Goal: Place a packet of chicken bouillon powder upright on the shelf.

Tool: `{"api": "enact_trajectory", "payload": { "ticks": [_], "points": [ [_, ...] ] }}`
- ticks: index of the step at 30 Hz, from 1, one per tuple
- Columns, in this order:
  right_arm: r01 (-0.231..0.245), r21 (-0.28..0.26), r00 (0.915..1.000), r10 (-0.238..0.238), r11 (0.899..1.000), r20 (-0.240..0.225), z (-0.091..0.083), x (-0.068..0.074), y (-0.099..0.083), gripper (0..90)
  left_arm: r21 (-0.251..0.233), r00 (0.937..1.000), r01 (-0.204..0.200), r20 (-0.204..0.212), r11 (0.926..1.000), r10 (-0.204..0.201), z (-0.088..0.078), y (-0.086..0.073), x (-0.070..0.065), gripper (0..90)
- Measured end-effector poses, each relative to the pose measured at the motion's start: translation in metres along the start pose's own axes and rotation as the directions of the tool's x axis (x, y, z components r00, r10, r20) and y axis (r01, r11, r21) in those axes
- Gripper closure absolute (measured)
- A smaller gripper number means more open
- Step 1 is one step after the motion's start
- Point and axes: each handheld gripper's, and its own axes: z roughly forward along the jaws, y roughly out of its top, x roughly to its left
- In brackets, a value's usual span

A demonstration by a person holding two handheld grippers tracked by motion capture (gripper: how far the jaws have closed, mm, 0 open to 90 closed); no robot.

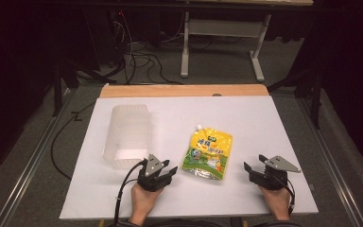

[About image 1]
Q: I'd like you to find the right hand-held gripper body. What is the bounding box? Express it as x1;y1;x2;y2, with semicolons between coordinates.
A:
249;154;303;191

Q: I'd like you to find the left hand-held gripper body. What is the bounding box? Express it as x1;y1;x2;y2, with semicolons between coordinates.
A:
137;153;173;193

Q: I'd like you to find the person's left hand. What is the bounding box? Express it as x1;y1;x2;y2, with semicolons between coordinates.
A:
130;182;164;223

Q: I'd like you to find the person's right hand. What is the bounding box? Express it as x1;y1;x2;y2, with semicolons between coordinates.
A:
258;184;293;221

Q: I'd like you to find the yellow spouted sauce pouch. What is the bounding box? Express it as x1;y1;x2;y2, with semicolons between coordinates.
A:
181;124;233;182

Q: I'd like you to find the translucent plastic container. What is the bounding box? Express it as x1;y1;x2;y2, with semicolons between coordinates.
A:
102;104;153;170

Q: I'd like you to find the white table cover board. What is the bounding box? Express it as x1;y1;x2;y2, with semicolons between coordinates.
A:
59;96;320;220

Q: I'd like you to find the black metal stand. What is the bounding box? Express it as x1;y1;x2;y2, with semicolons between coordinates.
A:
267;62;325;131
51;46;117;118

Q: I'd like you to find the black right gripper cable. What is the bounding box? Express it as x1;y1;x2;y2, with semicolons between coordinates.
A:
273;174;297;217

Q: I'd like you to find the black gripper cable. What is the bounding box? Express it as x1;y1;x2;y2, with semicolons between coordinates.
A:
273;174;297;217
112;159;148;227

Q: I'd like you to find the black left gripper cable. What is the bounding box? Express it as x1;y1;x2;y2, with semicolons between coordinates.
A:
112;159;148;227

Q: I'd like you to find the metal floor rail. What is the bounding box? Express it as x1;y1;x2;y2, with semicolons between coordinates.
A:
0;88;78;227
297;97;363;227

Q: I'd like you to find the tangle of black floor cables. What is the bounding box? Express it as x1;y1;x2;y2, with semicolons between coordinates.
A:
107;12;183;86

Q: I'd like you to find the black floor cable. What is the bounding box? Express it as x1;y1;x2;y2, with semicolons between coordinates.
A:
50;101;96;182

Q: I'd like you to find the white metal desk frame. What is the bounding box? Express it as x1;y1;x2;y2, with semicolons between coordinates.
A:
180;11;272;83

